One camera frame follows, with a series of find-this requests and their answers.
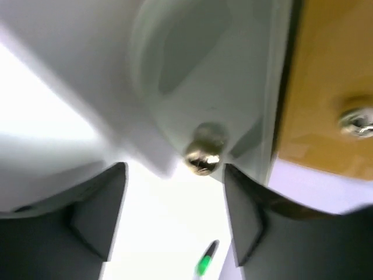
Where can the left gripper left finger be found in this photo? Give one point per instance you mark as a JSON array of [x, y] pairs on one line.
[[66, 232]]

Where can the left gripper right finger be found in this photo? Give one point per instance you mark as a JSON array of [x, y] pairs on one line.
[[277, 238]]

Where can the green highlighter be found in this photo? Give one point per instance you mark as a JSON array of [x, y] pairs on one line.
[[203, 264]]

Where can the yellow drawer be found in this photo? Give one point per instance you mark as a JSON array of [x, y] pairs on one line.
[[331, 72]]

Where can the grey bottom drawer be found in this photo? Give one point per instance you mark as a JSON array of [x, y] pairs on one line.
[[159, 74]]

